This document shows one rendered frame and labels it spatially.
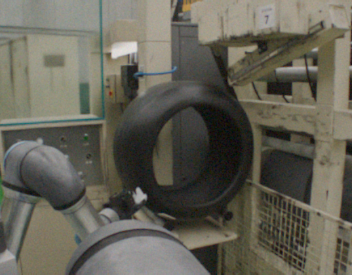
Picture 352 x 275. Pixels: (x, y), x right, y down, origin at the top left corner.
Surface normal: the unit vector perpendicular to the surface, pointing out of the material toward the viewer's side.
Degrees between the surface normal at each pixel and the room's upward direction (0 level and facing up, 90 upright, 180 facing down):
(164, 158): 90
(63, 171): 58
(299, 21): 90
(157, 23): 90
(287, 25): 90
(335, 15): 72
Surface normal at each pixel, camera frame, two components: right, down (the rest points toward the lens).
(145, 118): -0.29, -0.29
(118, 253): -0.25, -0.94
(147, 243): 0.07, -0.99
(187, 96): 0.36, -0.04
